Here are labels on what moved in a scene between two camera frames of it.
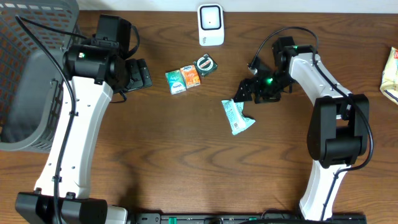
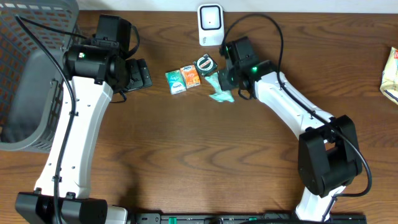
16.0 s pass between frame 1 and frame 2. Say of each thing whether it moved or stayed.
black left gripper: stayed
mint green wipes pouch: moved
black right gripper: moved
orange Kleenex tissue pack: stayed
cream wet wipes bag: stayed
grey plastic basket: stayed
